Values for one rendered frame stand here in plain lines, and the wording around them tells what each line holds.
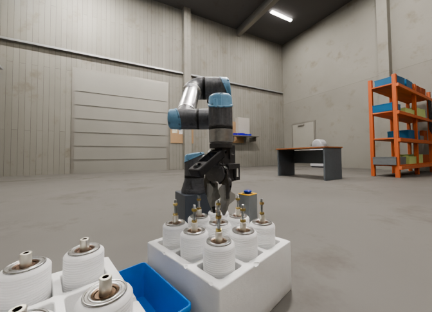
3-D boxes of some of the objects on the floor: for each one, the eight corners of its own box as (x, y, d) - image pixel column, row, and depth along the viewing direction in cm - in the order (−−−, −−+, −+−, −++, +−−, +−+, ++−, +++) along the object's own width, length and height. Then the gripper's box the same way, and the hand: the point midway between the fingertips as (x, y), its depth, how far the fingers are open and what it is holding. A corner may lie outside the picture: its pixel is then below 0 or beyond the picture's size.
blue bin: (112, 309, 66) (112, 273, 66) (144, 293, 73) (144, 260, 74) (153, 385, 44) (153, 329, 44) (193, 350, 52) (193, 303, 52)
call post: (238, 255, 101) (238, 193, 102) (247, 250, 106) (245, 192, 107) (250, 260, 96) (249, 195, 97) (258, 255, 101) (257, 193, 102)
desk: (325, 181, 393) (324, 146, 395) (276, 175, 504) (276, 148, 507) (343, 178, 426) (342, 146, 428) (294, 174, 537) (293, 148, 539)
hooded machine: (332, 167, 828) (331, 138, 832) (324, 168, 802) (323, 138, 806) (317, 166, 888) (316, 139, 892) (309, 166, 862) (308, 139, 866)
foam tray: (146, 289, 76) (147, 242, 76) (218, 253, 103) (218, 219, 104) (220, 365, 48) (219, 289, 48) (292, 289, 75) (290, 240, 76)
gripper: (244, 143, 62) (245, 212, 61) (218, 145, 69) (218, 206, 68) (227, 142, 55) (229, 219, 55) (200, 144, 63) (200, 212, 62)
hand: (216, 210), depth 59 cm, fingers open, 3 cm apart
